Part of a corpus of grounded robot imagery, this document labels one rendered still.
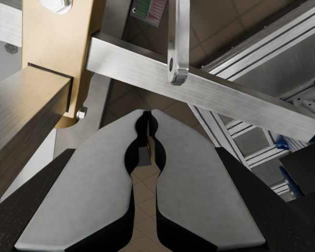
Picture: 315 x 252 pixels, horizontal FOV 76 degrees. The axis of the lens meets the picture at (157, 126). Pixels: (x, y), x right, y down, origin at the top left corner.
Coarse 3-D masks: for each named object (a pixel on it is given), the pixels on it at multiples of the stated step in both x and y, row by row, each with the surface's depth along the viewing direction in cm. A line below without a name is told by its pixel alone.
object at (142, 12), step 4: (140, 0) 28; (144, 0) 28; (148, 0) 28; (136, 4) 28; (140, 4) 28; (144, 4) 28; (148, 4) 28; (136, 8) 29; (140, 8) 29; (144, 8) 29; (136, 12) 29; (140, 12) 29; (144, 12) 29; (140, 16) 29; (144, 16) 29
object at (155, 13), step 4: (152, 0) 28; (156, 0) 28; (160, 0) 28; (164, 0) 28; (152, 4) 28; (156, 4) 28; (160, 4) 28; (164, 4) 28; (152, 8) 29; (156, 8) 29; (160, 8) 29; (152, 12) 29; (156, 12) 29; (160, 12) 29; (148, 16) 29; (152, 16) 29; (156, 16) 29; (160, 16) 29; (152, 20) 30; (156, 20) 30
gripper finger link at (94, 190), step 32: (128, 128) 9; (96, 160) 8; (128, 160) 8; (64, 192) 6; (96, 192) 6; (128, 192) 6; (32, 224) 5; (64, 224) 5; (96, 224) 5; (128, 224) 6
